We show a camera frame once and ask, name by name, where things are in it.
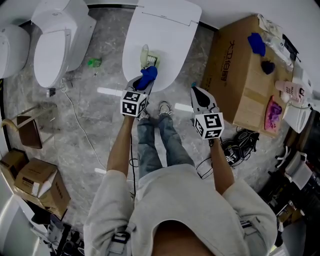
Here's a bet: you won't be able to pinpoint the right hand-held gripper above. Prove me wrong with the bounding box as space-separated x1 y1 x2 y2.
190 86 225 140

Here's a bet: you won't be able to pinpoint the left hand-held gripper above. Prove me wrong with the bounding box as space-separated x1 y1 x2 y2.
120 76 156 119

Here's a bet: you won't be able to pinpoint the blue cloth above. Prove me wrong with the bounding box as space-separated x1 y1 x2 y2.
135 65 159 91

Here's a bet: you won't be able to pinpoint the person's left forearm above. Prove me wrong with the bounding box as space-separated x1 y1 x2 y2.
106 114 136 177

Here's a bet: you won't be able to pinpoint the person's right forearm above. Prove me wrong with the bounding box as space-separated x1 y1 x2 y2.
208 137 236 195

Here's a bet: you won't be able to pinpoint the white toilet with flat lid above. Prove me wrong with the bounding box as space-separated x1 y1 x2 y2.
121 0 203 94

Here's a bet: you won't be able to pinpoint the pink purple cloth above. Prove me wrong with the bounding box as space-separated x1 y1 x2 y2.
264 96 283 131

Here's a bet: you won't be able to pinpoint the white toilet with tank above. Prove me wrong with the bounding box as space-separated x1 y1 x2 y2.
31 0 98 89

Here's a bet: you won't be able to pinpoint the white rounded toilet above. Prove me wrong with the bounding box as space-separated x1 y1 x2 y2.
0 24 31 79

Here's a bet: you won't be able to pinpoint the person's left sneaker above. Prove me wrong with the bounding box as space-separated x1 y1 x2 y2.
138 109 151 122

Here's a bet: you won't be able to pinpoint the person's sneaker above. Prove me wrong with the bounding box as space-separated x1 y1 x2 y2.
138 109 151 122
158 100 173 116

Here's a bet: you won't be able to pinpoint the person's right sneaker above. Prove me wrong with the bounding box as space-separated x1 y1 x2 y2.
158 100 173 116

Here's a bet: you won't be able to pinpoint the large cardboard box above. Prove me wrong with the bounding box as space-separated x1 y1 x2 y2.
199 14 296 139

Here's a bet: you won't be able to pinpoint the green plastic object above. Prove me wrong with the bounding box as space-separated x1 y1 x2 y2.
87 57 103 68

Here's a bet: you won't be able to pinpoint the person's blue jeans legs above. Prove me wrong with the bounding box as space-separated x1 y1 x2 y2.
136 115 196 180

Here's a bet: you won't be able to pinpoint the dark navy rag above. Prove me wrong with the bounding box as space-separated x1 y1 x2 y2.
260 59 276 75

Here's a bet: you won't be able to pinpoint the bright blue rag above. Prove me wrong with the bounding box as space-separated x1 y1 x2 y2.
247 32 267 57

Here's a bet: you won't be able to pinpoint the pink bottle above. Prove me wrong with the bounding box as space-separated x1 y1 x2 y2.
274 79 307 103

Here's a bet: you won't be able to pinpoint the white plastic appliance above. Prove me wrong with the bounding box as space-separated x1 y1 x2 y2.
283 101 314 134

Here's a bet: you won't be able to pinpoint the clear plastic bag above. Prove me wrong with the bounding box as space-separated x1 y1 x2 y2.
257 13 295 72

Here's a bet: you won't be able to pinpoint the person's grey sweatshirt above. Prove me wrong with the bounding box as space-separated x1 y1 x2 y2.
83 163 278 256

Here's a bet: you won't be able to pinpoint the white folding chair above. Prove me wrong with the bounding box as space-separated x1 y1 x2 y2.
274 146 315 192

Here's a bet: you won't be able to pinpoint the brown seat metal stool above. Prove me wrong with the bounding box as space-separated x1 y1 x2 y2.
1 103 58 150

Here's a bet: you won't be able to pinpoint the open cardboard box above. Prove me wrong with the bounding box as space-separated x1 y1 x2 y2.
13 157 72 219

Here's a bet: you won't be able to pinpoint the small cardboard box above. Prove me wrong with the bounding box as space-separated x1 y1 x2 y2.
0 149 30 186

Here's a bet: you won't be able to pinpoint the black bag with cables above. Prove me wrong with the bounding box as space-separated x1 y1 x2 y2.
221 129 261 167

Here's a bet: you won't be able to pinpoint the white power cable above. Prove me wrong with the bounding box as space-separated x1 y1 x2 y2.
60 77 108 171

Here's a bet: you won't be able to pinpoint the black cable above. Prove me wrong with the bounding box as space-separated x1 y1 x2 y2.
128 132 139 201

